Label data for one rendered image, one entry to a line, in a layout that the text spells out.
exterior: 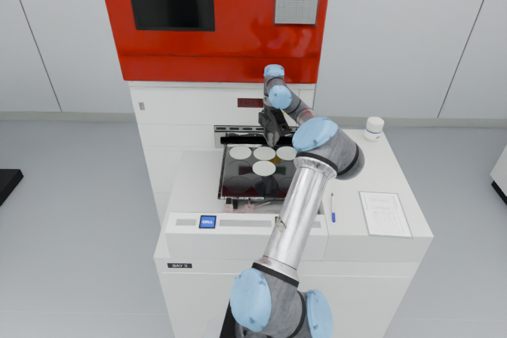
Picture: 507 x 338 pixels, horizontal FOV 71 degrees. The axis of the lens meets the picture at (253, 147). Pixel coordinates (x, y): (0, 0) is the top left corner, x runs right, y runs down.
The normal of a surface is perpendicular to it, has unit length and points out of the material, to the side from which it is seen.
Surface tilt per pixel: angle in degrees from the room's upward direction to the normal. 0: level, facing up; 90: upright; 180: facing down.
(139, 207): 0
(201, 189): 0
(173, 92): 90
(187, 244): 90
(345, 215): 0
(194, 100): 90
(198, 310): 90
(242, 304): 51
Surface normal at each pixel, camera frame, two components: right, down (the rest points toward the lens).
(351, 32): -0.01, 0.61
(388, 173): 0.01, -0.79
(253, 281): -0.74, -0.39
